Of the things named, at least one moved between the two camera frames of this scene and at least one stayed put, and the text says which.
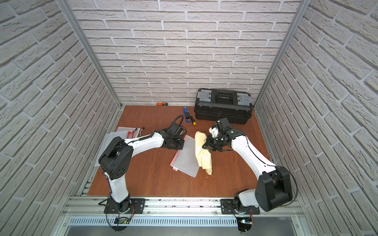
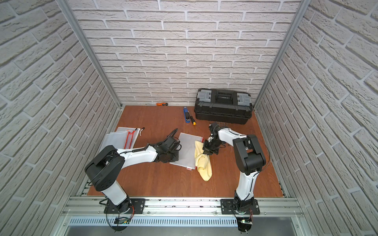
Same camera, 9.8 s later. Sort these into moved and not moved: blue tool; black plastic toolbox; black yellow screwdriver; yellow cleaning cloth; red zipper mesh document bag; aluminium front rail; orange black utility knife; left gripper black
Moved: red zipper mesh document bag; left gripper black; yellow cleaning cloth
Not moved: black yellow screwdriver; blue tool; aluminium front rail; orange black utility knife; black plastic toolbox
